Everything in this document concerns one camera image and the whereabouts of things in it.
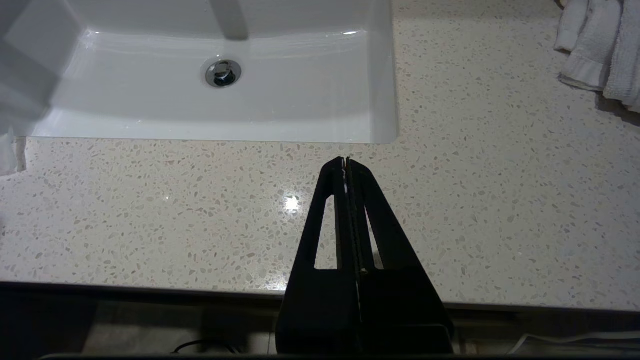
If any black floor cable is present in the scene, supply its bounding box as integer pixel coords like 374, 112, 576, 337
172, 339, 236, 356

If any wide toothbrush packet green label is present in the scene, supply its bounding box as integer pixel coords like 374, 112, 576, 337
0, 126, 26, 176

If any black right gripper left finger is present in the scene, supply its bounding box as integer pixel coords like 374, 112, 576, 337
276, 156, 360, 355

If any white ceramic sink basin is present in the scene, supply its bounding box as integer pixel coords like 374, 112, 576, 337
0, 0, 401, 145

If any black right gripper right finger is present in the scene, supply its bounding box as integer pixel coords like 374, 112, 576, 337
346, 157, 455, 355

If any white crumpled towel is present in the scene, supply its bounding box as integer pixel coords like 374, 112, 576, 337
554, 0, 640, 113

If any chrome sink drain plug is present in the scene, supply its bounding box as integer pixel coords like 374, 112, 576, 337
205, 59, 242, 88

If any white floor cable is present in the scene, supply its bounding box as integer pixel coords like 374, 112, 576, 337
510, 330, 640, 352

